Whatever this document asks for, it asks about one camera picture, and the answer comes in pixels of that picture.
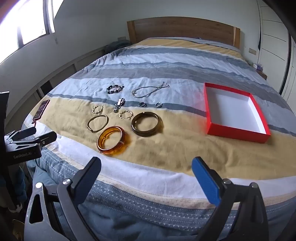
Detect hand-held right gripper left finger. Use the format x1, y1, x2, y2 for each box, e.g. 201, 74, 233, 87
24, 156, 102, 241

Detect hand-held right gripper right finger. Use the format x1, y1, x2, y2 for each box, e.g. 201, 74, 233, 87
191, 156, 270, 241

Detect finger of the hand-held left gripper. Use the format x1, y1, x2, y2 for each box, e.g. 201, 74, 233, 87
14, 132, 57, 148
5, 127, 37, 141

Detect amber translucent bangle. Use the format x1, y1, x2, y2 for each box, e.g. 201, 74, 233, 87
97, 126, 130, 154

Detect thin gold bangle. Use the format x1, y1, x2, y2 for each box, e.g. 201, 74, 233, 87
87, 114, 109, 133

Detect dark brown bangle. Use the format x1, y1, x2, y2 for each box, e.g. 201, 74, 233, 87
131, 112, 163, 138

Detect red cardboard box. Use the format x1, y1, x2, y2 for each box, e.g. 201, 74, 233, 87
204, 82, 271, 143

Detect silver wristwatch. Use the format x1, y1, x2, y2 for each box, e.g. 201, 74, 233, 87
113, 98, 126, 113

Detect smartphone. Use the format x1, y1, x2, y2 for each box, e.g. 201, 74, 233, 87
32, 100, 50, 121

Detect striped bed blanket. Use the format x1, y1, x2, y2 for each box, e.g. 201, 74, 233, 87
25, 37, 296, 241

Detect window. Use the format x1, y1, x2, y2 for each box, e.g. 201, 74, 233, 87
0, 0, 63, 64

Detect dark cloth pile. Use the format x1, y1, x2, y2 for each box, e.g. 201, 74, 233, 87
104, 40, 131, 54

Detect wooden nightstand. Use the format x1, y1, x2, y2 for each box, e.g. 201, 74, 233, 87
253, 66, 269, 80

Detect wooden bed headboard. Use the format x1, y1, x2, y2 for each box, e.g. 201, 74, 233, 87
127, 17, 241, 49

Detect white wardrobe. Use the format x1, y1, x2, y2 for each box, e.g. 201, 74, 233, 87
257, 0, 296, 103

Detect dark stone bead bracelet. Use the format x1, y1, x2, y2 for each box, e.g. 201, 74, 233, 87
106, 85, 125, 94

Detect silver pearl chain bracelet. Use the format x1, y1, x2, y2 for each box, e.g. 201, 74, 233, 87
131, 82, 170, 98

